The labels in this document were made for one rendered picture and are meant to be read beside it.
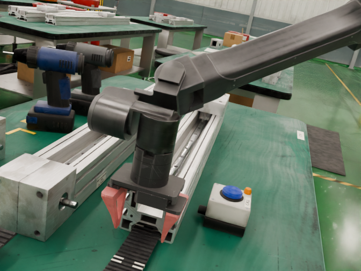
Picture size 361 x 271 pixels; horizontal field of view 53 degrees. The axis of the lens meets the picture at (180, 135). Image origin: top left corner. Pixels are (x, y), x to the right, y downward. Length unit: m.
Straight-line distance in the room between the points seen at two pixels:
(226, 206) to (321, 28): 0.35
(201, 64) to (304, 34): 0.18
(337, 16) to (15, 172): 0.57
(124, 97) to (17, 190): 0.22
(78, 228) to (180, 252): 0.18
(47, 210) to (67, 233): 0.07
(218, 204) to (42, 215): 0.31
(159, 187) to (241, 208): 0.21
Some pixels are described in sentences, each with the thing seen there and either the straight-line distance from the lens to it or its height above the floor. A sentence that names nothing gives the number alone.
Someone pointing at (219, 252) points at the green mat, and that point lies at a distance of 0.67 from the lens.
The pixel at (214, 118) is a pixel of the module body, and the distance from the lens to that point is 1.11.
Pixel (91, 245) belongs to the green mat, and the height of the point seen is 0.78.
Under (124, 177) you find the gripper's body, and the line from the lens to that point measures 0.55.
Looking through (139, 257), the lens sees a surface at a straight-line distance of 0.60.
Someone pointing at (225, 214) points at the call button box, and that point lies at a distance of 0.70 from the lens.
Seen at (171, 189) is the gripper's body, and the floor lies 0.92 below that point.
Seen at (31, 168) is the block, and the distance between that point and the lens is 0.65.
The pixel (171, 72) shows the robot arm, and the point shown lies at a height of 1.08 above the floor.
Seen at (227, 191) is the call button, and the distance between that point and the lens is 0.71.
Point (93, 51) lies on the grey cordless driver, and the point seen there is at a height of 0.98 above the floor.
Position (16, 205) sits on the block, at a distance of 0.63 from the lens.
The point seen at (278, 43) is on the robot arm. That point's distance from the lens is 0.60.
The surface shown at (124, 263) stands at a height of 0.79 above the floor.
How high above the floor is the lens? 1.17
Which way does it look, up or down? 20 degrees down
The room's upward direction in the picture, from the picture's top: 11 degrees clockwise
